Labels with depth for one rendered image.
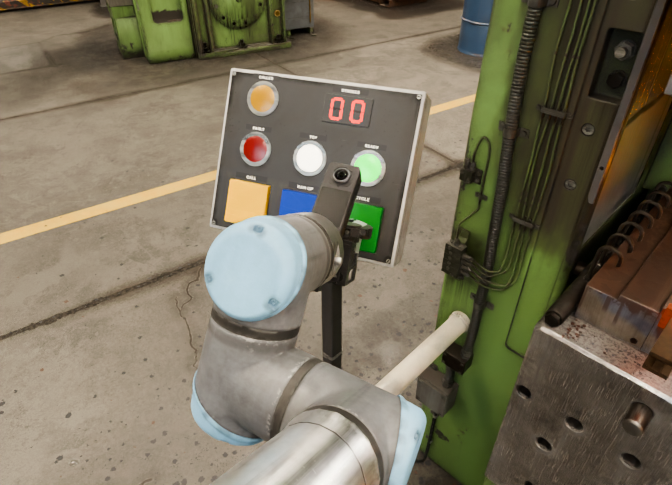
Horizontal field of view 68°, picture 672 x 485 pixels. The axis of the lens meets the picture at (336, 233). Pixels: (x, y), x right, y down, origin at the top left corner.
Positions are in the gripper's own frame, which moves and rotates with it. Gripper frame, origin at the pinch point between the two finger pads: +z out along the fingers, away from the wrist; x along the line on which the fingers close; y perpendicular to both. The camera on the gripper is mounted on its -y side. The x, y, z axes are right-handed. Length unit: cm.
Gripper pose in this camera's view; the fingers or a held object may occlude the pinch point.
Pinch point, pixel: (355, 222)
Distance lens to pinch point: 78.9
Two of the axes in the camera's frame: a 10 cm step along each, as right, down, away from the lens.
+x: 9.4, 2.0, -2.7
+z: 2.9, -0.8, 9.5
